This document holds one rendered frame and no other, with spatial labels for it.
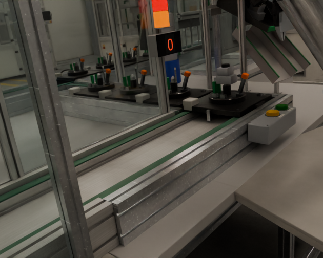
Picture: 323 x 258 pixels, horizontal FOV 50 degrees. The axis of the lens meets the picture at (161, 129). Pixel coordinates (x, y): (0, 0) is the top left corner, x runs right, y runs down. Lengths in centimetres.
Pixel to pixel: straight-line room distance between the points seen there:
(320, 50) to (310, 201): 34
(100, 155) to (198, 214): 34
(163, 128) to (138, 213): 48
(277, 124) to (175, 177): 41
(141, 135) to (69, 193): 56
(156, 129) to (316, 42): 59
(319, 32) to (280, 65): 82
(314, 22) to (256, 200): 41
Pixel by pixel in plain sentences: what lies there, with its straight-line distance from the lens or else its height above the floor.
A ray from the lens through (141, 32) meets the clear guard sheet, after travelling 116.
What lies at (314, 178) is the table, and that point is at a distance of 98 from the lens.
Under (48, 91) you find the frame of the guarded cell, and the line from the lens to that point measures 53.
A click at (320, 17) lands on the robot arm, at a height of 127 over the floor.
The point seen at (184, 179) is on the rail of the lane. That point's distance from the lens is 85.
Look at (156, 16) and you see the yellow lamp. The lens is 117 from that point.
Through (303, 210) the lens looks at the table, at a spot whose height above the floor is 86.
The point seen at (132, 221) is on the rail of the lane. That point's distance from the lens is 74.
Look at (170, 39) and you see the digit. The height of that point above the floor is 122.
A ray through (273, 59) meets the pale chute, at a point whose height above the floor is 106.
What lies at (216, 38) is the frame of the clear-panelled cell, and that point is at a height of 110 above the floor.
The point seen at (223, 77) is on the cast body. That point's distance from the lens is 128.
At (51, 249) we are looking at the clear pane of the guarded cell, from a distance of 61.
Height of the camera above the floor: 131
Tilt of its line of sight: 19 degrees down
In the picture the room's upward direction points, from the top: 7 degrees counter-clockwise
